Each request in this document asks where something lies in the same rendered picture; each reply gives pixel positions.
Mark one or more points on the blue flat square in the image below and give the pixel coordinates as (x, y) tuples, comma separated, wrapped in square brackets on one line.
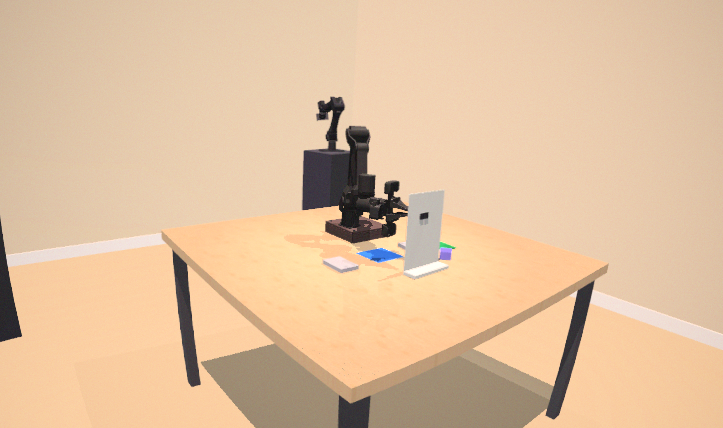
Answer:
[(380, 255)]

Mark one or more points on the purple block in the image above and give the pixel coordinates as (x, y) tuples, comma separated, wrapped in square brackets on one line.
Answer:
[(445, 253)]

